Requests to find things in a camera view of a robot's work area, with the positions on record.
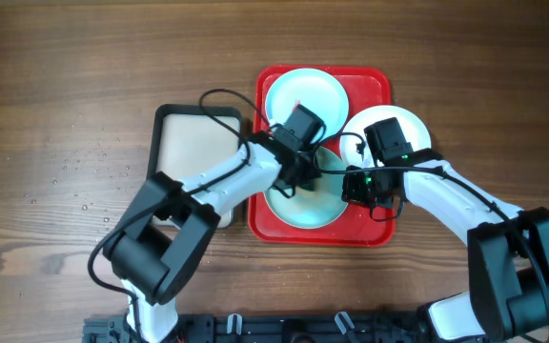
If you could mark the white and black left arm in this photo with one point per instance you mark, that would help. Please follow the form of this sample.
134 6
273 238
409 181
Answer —
161 238

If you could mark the small light blue plate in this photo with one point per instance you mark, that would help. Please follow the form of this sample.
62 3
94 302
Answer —
316 90

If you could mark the large light blue plate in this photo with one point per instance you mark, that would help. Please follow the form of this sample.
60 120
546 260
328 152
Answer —
310 209

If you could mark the black rectangular water tray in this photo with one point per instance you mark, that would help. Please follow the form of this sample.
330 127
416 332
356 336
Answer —
187 141

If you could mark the white plate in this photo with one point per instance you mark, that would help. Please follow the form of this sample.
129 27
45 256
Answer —
414 130

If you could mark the red plastic tray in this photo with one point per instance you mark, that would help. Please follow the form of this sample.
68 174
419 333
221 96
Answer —
365 87

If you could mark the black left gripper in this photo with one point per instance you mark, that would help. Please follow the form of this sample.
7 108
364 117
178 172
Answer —
304 170

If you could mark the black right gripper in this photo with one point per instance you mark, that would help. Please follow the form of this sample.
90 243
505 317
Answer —
351 192

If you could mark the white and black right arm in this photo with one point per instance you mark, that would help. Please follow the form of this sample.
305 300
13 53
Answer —
507 246

